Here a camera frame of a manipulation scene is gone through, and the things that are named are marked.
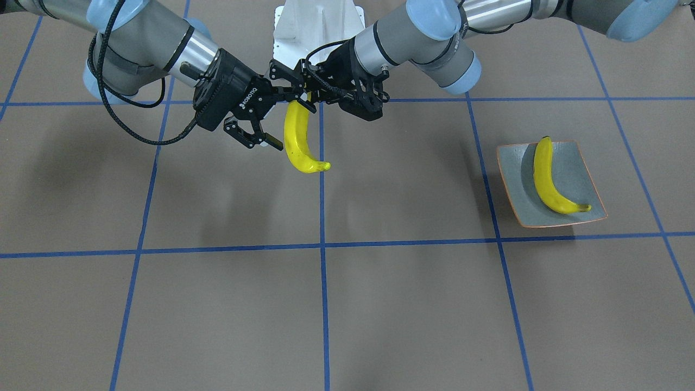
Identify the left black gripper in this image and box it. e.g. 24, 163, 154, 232
268, 41, 390, 121

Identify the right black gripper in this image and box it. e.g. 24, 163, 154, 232
193, 48, 317, 151

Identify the yellow banana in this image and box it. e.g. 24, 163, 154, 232
284, 100, 332, 173
532, 136, 592, 215

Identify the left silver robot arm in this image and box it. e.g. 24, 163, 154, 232
267, 1, 678, 121

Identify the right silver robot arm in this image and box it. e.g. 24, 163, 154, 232
2, 1, 316, 150

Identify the grey square plate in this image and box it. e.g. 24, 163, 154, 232
497, 139, 608, 228

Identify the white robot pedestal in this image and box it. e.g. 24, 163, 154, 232
273, 1, 365, 68

